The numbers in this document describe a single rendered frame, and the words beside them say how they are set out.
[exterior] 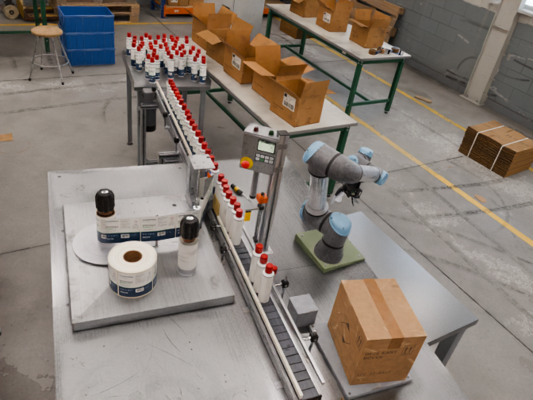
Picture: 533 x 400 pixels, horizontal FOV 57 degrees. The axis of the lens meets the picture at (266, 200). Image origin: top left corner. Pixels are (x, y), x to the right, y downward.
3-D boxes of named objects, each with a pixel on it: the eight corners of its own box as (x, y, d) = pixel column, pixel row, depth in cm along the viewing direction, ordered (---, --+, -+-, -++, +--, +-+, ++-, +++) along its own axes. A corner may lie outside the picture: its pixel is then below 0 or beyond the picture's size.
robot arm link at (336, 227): (336, 251, 238) (345, 230, 230) (315, 236, 244) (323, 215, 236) (349, 241, 246) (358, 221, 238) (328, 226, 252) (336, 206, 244)
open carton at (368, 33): (339, 38, 610) (346, 7, 589) (366, 37, 629) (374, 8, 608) (358, 49, 581) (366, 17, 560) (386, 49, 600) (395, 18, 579)
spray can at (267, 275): (255, 296, 216) (262, 261, 204) (266, 294, 218) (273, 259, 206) (259, 305, 212) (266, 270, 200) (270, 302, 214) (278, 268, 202)
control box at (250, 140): (244, 158, 232) (249, 122, 222) (278, 167, 230) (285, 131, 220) (238, 168, 224) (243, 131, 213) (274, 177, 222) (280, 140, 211)
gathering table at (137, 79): (124, 141, 482) (121, 48, 430) (185, 138, 505) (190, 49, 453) (135, 181, 428) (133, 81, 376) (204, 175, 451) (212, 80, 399)
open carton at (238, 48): (212, 70, 458) (215, 29, 437) (252, 67, 482) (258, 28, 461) (231, 86, 434) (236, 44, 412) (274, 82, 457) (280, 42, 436)
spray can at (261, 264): (251, 286, 220) (256, 252, 209) (261, 284, 222) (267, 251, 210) (254, 294, 216) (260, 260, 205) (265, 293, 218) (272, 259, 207)
